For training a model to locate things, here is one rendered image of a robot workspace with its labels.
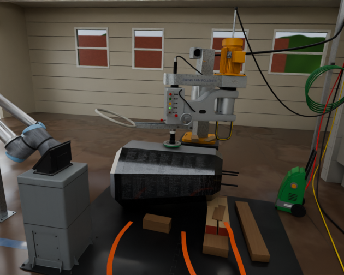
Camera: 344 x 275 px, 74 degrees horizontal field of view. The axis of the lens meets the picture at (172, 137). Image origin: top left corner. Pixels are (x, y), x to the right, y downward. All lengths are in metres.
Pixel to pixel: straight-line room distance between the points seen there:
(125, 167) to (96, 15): 7.82
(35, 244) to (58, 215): 0.41
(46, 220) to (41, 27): 9.36
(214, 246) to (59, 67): 9.24
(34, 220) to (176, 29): 7.73
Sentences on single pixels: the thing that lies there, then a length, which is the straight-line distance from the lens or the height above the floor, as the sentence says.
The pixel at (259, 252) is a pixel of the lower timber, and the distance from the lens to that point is 2.53.
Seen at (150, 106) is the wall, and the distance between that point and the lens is 8.99.
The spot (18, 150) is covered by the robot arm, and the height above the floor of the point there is 1.04.
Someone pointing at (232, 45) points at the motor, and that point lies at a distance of 2.81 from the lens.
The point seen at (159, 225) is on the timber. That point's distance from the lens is 2.65.
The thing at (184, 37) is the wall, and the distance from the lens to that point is 8.82.
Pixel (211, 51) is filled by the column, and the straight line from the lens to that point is 3.41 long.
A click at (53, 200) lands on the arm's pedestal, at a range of 2.09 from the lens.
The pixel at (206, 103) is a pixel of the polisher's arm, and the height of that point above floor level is 1.38.
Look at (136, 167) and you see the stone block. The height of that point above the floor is 0.65.
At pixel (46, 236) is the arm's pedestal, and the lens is 2.34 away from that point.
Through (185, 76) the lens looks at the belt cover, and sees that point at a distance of 2.60.
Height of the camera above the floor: 1.66
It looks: 15 degrees down
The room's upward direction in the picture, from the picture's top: 2 degrees clockwise
